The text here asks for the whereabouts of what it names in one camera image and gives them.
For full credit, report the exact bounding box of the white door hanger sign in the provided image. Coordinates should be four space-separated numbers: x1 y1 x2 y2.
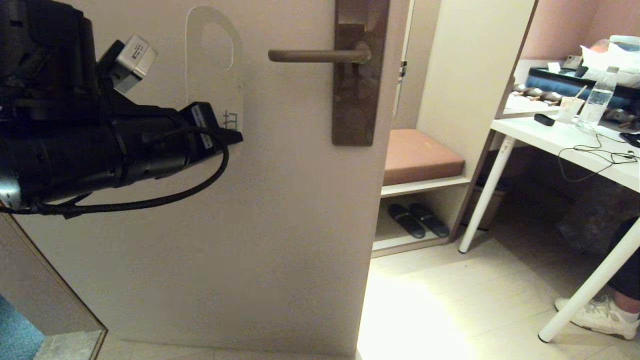
185 6 245 134

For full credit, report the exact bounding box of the white room door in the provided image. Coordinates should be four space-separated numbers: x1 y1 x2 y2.
0 0 412 357

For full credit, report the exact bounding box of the brown door lock plate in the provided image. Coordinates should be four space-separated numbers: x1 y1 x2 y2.
332 0 392 148

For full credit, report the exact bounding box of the brown bench cushion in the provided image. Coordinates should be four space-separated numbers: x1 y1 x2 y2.
382 129 466 188

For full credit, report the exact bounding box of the black slipper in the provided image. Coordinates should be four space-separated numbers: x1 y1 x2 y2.
388 203 427 240
408 202 451 239

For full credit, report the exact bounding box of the cream bench shelf cabinet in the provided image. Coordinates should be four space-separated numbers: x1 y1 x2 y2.
370 0 539 260

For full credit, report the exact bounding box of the grey waste bin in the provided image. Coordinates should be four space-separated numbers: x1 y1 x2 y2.
462 180 506 232

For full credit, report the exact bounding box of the white table with round legs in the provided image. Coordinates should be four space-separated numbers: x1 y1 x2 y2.
458 95 640 344

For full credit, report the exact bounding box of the dark blue suitcase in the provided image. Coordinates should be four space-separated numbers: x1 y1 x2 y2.
524 67 640 114

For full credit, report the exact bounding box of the white paper cup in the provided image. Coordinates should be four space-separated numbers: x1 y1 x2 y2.
555 97 585 125

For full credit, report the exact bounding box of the clear plastic water bottle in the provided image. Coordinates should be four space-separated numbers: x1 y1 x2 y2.
576 66 619 132

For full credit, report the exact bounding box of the grey mottled bag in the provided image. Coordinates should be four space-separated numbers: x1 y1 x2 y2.
557 187 629 257

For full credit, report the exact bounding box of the white plastic bag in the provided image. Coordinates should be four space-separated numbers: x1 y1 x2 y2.
579 35 640 90

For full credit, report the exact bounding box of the dark brown rounded object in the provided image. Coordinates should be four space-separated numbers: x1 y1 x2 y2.
602 109 639 131

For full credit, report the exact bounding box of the white sneaker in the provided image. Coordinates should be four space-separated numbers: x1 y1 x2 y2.
553 295 640 342

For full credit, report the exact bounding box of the person leg in dark trousers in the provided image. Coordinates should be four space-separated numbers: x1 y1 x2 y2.
605 215 640 302

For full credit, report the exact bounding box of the thick black left camera cable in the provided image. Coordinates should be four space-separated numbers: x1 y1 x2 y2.
0 127 231 219

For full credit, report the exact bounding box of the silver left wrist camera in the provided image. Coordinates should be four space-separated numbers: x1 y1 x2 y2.
97 34 158 96

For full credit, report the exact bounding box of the metal door handle lever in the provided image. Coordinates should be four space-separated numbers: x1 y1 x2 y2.
268 42 373 65

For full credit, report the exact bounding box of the thin black table cable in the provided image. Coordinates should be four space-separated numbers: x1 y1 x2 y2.
556 131 639 184

